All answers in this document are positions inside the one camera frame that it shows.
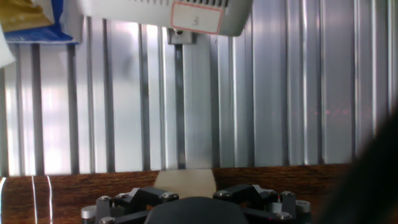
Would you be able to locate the black cable with thick plug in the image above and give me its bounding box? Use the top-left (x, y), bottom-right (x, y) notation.
top-left (317, 99), bottom-right (398, 224)

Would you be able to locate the small tan wooden block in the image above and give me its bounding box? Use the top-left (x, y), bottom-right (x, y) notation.
top-left (154, 167), bottom-right (218, 199)

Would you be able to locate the silver labelled depth camera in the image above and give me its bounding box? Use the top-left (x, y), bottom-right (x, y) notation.
top-left (77, 0), bottom-right (254, 37)

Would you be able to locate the white yellow blue paper bag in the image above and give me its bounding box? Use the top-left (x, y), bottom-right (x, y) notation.
top-left (0, 0), bottom-right (82, 68)

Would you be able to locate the glossy wood-grain mat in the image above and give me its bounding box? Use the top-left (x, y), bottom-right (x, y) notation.
top-left (0, 164), bottom-right (352, 224)

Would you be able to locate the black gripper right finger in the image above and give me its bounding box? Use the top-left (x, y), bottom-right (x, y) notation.
top-left (213, 183), bottom-right (312, 224)

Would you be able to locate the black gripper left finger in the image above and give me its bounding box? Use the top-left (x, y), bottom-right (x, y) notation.
top-left (81, 185), bottom-right (180, 224)

